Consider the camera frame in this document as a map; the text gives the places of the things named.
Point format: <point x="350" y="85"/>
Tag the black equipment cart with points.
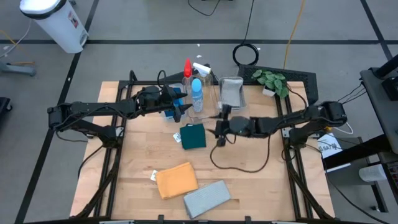
<point x="382" y="105"/>

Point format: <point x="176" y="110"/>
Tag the large clear plastic bin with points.
<point x="211" y="105"/>

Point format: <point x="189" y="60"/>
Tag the clear spray bottle red trigger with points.
<point x="187" y="67"/>

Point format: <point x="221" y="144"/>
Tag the black floor object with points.
<point x="4" y="104"/>

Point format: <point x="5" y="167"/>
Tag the clear spray bottle white trigger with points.
<point x="201" y="68"/>

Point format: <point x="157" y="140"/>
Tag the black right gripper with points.
<point x="237" y="126"/>

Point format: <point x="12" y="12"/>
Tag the dark green folded cloth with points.
<point x="192" y="137"/>

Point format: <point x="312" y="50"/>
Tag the grey chair base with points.
<point x="18" y="70"/>

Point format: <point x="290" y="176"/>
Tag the black aluminium table frame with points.
<point x="146" y="82"/>

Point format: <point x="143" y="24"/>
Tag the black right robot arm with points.
<point x="295" y="119"/>

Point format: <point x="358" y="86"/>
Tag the green plant in white pot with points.
<point x="273" y="82"/>

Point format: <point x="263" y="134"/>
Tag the black diagonal bar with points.
<point x="357" y="152"/>

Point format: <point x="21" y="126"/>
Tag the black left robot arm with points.
<point x="93" y="109"/>

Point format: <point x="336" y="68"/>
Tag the grey cylinder roll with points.
<point x="373" y="172"/>

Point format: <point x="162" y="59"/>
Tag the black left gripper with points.
<point x="152" y="99"/>

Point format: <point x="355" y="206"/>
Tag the orange cloth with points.
<point x="177" y="182"/>

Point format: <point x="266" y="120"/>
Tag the small clear plastic bin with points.
<point x="169" y="118"/>

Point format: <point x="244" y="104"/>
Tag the white trash can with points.
<point x="59" y="28"/>

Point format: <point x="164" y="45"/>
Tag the white paper sign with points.
<point x="329" y="146"/>

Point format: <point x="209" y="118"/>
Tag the grey waffle weave cloth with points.
<point x="206" y="199"/>

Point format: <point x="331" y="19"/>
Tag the blue air freshener spray can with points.
<point x="196" y="85"/>

